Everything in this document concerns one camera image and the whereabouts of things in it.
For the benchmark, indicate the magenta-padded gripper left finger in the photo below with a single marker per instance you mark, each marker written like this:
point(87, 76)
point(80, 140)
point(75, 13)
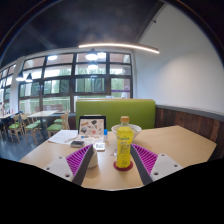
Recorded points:
point(61, 166)

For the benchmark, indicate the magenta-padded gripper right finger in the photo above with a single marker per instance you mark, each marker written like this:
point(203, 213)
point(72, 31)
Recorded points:
point(163, 165)

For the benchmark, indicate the yellow drink bottle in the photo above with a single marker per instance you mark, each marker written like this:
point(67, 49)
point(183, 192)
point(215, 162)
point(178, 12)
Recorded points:
point(124, 146)

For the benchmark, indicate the dark smartphone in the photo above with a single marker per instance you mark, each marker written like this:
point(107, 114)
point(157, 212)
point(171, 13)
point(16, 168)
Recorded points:
point(77, 143)

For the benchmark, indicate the white paper sheets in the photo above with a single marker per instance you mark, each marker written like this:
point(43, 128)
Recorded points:
point(63, 136)

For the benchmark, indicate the flat round red coaster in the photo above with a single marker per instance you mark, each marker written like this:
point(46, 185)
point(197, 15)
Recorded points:
point(123, 168)

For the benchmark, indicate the white bowl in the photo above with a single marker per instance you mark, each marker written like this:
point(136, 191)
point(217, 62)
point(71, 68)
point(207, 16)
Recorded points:
point(136, 129)

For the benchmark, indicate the group of green-seated wooden chairs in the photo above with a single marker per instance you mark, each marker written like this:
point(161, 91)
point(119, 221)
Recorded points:
point(31, 126)

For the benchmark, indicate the black-framed tablet with stickers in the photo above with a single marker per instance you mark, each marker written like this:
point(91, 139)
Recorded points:
point(92, 126)

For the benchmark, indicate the small blue-capped bottle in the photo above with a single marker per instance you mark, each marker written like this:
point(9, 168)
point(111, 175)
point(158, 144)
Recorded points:
point(105, 135)

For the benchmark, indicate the light wooden dining table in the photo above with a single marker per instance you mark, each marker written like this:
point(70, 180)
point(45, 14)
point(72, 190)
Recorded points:
point(42, 113)

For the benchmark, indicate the green upholstered bench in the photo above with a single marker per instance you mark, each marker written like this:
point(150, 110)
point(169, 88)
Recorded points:
point(133, 111)

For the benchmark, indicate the dark pendant lamp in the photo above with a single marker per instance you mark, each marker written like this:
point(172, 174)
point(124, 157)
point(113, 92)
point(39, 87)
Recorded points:
point(29, 78)
point(20, 76)

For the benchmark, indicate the round pendant lamp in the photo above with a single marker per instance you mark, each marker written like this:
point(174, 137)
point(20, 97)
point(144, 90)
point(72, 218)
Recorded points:
point(92, 55)
point(93, 65)

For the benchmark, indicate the long linear ceiling lamp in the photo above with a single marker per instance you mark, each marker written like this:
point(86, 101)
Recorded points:
point(120, 46)

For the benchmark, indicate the black-framed window wall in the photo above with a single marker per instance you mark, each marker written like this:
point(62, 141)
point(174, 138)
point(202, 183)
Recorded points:
point(60, 86)

